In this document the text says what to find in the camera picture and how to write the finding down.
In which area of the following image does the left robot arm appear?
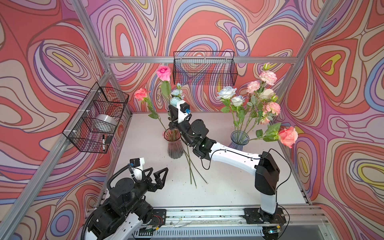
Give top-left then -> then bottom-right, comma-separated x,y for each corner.
80,164 -> 169,240

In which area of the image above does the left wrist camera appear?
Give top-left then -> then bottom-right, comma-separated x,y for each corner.
130,158 -> 145,182

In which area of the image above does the large salmon pink rose stem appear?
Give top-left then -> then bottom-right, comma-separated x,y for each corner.
250,123 -> 299,149

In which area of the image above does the blue white rose stem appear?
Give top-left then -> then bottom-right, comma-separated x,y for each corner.
230,95 -> 246,136

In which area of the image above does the pink carnation stem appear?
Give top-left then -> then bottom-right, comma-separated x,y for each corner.
247,63 -> 279,114

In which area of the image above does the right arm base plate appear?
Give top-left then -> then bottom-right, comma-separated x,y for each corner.
241,208 -> 287,225

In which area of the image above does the black wire basket back wall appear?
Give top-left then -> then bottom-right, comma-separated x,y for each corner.
173,50 -> 238,87

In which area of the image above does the black wire basket wall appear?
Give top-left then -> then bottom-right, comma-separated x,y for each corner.
63,83 -> 129,154
173,50 -> 238,87

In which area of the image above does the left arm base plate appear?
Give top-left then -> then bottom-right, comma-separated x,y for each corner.
149,209 -> 167,228

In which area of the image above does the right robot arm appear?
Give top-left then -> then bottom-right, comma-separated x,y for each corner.
169,101 -> 280,216

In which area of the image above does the pink grey glass vase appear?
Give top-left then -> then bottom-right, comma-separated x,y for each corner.
163,129 -> 184,159

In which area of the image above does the purple glass vase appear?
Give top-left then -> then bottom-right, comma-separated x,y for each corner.
229,131 -> 250,151

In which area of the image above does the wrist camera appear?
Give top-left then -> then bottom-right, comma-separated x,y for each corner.
130,158 -> 145,182
177,100 -> 192,124

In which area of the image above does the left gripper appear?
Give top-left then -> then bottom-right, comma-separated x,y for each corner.
119,167 -> 167,215

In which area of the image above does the red pink rose stem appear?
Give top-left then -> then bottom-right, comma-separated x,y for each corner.
134,88 -> 168,130

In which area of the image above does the black wire basket left wall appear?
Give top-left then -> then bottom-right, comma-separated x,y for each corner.
63,83 -> 129,154

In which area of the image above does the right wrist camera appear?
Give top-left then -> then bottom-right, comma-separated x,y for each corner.
177,100 -> 192,124

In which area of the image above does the pale pink rose stem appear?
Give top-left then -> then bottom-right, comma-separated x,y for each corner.
184,151 -> 197,188

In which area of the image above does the black marker pen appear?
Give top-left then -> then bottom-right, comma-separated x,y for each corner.
102,135 -> 106,152

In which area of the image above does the light blue carnation stem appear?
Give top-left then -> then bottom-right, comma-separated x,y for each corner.
170,83 -> 185,108

